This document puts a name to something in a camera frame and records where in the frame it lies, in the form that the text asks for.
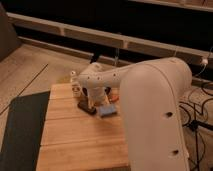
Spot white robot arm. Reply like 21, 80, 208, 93
78, 57, 192, 171

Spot blue sponge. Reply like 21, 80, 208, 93
98, 104, 117, 117

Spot small clear plastic bottle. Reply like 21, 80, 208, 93
70, 71, 81, 98

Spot dark floor mat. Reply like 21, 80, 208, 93
0, 91, 50, 171

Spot white power plug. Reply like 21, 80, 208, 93
201, 58, 209, 66

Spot orange handled tool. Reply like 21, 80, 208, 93
110, 94, 119, 102

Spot black tangled floor cables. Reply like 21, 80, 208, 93
179, 81, 213, 171

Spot long wooden shelf rail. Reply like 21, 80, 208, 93
7, 12, 213, 62

